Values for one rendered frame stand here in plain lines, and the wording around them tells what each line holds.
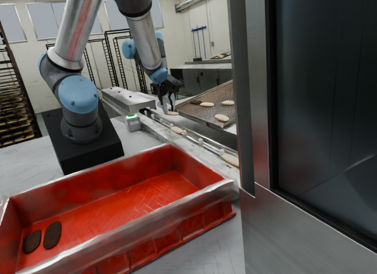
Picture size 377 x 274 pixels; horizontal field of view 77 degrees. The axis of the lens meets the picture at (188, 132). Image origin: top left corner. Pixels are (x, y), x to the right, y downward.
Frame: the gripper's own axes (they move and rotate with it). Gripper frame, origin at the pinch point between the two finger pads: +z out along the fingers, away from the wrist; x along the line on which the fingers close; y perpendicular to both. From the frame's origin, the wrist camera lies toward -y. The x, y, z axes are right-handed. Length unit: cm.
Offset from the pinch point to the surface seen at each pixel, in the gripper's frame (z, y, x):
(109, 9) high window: -176, 624, -339
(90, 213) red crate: 11, -27, 55
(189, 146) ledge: 7.4, -26.9, 15.4
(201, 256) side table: 12, -60, 47
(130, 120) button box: 4.9, 24.2, 8.6
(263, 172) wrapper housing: -12, -74, 48
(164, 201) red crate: 11, -40, 40
